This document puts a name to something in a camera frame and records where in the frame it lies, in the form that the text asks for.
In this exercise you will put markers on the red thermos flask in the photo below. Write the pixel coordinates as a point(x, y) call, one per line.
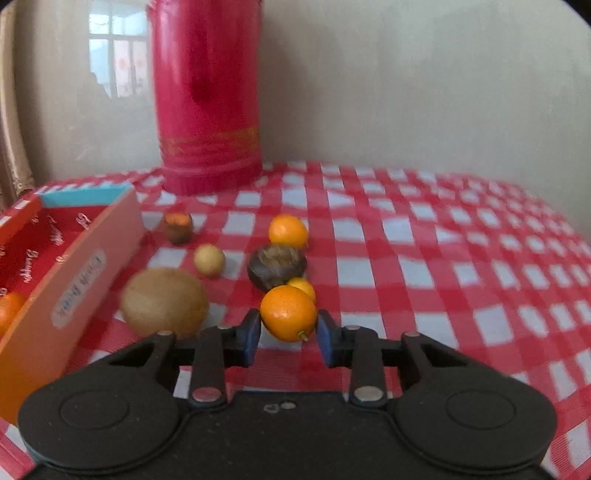
point(207, 101)

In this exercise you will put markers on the orange cardboard box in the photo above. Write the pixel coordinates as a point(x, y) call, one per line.
point(97, 258)

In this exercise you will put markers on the small orange mandarin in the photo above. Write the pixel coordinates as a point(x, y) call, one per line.
point(288, 230)
point(8, 311)
point(288, 311)
point(305, 286)

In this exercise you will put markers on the beige curtain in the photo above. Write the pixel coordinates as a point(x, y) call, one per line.
point(11, 138)

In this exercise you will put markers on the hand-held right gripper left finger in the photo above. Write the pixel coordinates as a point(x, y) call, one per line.
point(250, 339)

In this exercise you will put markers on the red checked tablecloth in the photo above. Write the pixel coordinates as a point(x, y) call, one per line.
point(438, 277)

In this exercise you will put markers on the small beige longan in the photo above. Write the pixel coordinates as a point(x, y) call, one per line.
point(209, 260)

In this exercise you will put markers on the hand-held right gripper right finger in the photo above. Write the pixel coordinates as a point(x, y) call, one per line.
point(327, 341)

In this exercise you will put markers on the small dark brown fruit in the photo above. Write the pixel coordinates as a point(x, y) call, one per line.
point(178, 228)

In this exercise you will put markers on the brown kiwi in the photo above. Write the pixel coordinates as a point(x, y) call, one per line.
point(164, 302)

